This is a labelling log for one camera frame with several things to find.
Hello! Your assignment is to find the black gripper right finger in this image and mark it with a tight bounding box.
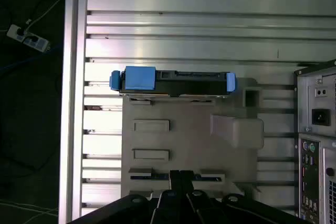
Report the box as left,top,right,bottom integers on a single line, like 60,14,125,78
181,170,311,224

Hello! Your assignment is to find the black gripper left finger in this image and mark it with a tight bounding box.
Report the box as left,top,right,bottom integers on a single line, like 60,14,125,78
67,170,182,224

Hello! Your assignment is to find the hard disk in blue carrier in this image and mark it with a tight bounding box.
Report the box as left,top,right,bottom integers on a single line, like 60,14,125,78
109,66,237,99

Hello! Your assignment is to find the dark RAM stick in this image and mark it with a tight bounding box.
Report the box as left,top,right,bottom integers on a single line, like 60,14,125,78
130,174,223,182

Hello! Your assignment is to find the grey plastic parts rack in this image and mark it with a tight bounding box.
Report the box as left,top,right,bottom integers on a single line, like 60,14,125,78
120,77,265,210

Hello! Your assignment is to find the silver PC case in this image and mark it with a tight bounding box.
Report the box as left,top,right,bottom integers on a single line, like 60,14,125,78
293,59,336,224

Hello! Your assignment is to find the white power strip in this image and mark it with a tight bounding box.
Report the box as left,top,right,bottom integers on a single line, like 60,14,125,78
6,24,51,53

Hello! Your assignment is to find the thin white floor cable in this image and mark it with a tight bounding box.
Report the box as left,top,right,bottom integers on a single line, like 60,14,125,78
0,199,59,218

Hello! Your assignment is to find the blue cable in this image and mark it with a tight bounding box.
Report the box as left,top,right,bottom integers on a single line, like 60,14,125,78
0,45,63,74

